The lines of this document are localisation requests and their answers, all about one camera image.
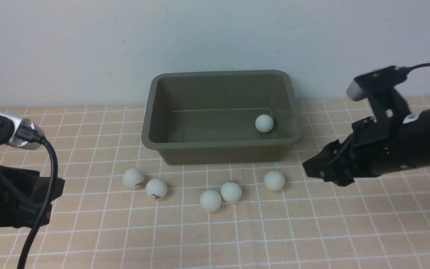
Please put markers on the olive green plastic bin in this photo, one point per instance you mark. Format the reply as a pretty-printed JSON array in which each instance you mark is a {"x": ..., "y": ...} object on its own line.
[{"x": 209, "y": 117}]

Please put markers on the white ball with logo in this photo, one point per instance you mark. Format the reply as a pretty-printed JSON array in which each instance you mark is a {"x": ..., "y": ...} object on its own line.
[
  {"x": 231, "y": 192},
  {"x": 156, "y": 188},
  {"x": 133, "y": 178}
]

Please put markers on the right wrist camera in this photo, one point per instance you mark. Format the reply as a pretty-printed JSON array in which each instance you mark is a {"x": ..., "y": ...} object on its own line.
[{"x": 378, "y": 87}]

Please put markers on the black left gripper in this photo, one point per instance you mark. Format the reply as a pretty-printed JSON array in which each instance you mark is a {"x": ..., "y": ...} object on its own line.
[{"x": 22, "y": 193}]

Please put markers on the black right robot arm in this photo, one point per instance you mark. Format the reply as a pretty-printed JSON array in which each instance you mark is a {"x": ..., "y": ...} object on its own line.
[{"x": 411, "y": 147}]

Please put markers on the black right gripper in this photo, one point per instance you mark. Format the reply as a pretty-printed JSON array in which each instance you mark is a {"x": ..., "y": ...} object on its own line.
[{"x": 342, "y": 162}]

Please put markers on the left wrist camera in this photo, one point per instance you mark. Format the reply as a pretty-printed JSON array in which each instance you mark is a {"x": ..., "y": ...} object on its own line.
[{"x": 19, "y": 132}]

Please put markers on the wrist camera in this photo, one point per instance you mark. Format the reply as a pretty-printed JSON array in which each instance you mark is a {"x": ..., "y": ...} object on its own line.
[
  {"x": 378, "y": 87},
  {"x": 19, "y": 132}
]

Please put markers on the white table-tennis ball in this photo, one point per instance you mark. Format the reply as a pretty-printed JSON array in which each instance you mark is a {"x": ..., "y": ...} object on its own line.
[
  {"x": 274, "y": 180},
  {"x": 264, "y": 123},
  {"x": 210, "y": 200}
]

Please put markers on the checkered beige tablecloth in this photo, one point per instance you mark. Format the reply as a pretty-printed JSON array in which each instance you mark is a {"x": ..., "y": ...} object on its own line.
[{"x": 98, "y": 223}]

